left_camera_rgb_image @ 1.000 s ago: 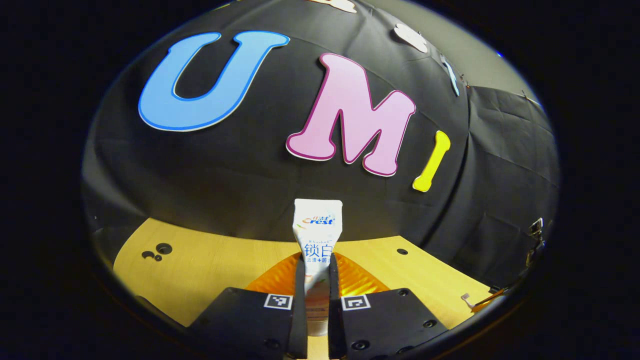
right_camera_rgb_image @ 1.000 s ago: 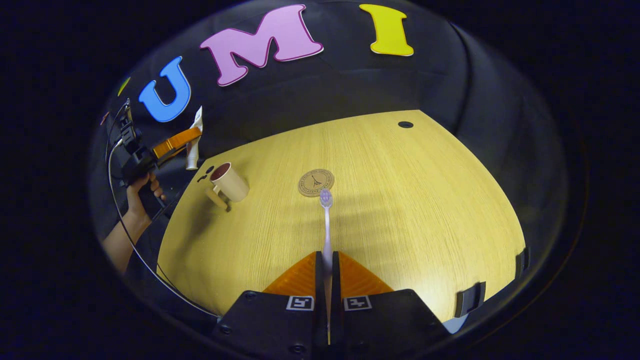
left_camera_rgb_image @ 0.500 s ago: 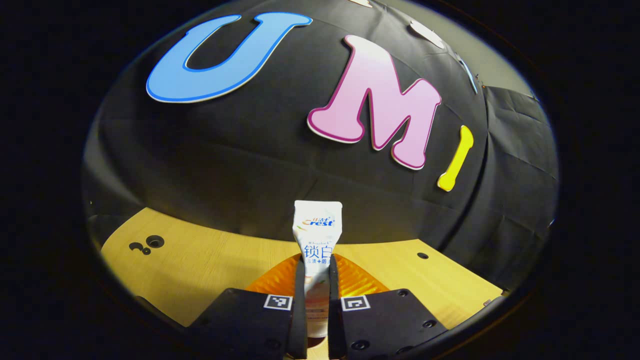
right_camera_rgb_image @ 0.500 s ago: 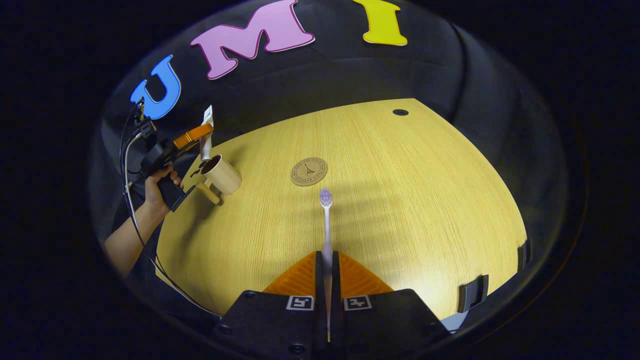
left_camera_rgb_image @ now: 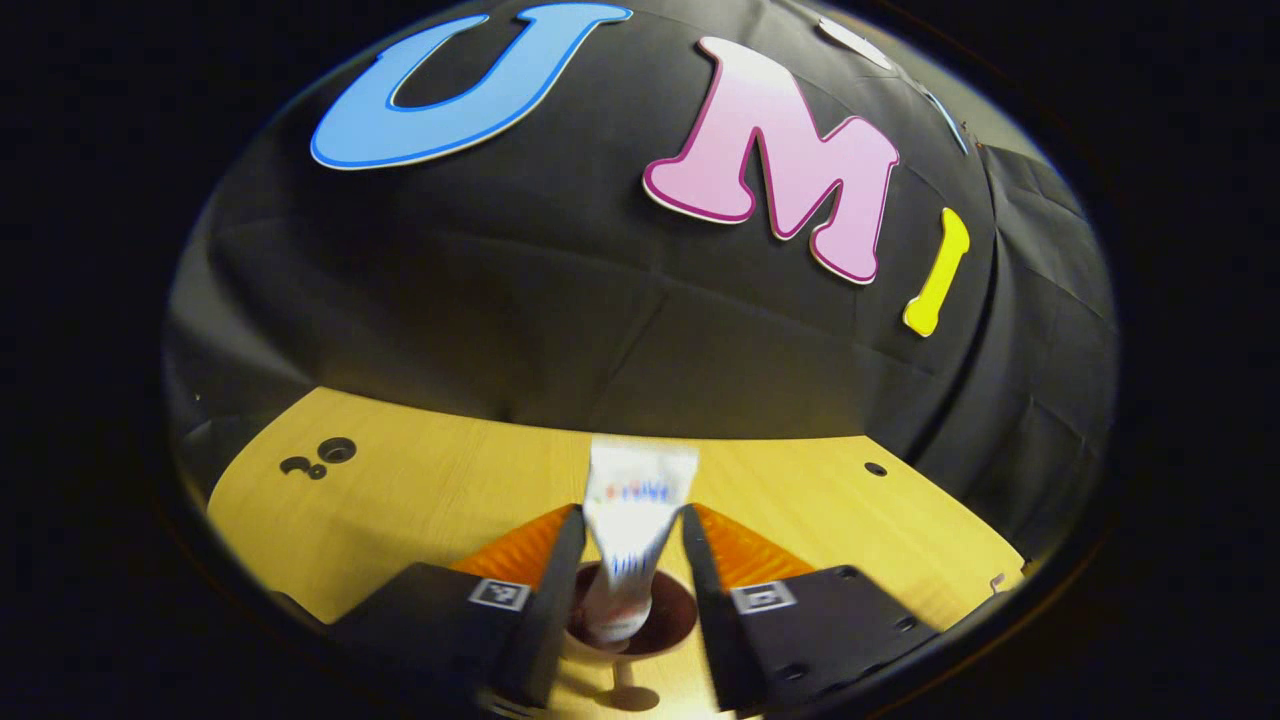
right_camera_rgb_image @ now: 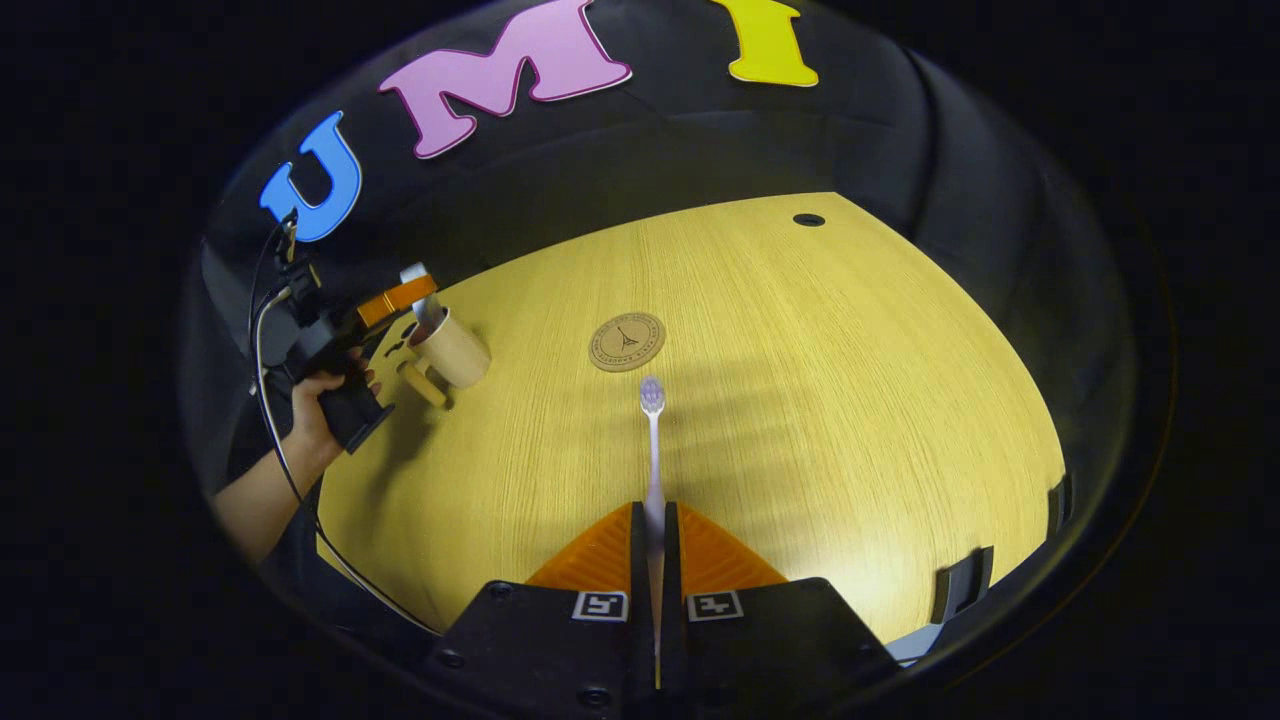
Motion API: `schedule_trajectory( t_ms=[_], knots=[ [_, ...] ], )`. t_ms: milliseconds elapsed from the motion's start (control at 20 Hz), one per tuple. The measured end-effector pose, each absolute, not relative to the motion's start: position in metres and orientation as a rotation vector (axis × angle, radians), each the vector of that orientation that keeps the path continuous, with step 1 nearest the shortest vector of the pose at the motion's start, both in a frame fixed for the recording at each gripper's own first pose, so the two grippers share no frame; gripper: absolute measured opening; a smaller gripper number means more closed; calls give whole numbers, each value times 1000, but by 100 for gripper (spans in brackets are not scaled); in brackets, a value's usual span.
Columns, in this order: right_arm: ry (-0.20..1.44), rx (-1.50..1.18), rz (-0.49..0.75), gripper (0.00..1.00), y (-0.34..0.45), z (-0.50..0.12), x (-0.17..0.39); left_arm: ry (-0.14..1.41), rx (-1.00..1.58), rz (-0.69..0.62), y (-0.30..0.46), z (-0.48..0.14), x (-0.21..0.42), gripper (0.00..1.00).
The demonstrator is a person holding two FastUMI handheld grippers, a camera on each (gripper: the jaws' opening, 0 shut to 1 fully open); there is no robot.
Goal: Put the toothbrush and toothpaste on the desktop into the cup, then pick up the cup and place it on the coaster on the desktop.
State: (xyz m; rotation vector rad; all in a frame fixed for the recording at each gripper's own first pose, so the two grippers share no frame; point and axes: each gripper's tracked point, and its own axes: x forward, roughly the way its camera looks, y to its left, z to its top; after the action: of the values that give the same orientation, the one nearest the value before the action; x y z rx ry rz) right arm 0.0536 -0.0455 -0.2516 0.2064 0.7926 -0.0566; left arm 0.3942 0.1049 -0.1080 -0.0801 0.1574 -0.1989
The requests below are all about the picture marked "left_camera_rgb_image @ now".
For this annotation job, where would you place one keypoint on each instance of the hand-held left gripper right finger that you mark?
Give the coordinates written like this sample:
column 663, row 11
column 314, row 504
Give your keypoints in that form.
column 705, row 600

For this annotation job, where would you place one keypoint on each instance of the beige cup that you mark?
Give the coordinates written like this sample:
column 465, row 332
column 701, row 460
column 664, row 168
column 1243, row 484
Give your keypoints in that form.
column 675, row 618

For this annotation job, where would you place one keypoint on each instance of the white toothpaste tube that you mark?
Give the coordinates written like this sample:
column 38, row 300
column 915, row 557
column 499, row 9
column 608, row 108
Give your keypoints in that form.
column 635, row 520

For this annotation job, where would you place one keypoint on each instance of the wooden desktop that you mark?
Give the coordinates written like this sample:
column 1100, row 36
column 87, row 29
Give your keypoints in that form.
column 420, row 500

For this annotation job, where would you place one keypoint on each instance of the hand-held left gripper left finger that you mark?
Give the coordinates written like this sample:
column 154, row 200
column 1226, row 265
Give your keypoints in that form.
column 555, row 600

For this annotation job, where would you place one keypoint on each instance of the black backdrop cloth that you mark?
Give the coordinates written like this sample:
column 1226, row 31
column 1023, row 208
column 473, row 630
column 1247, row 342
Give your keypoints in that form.
column 560, row 300

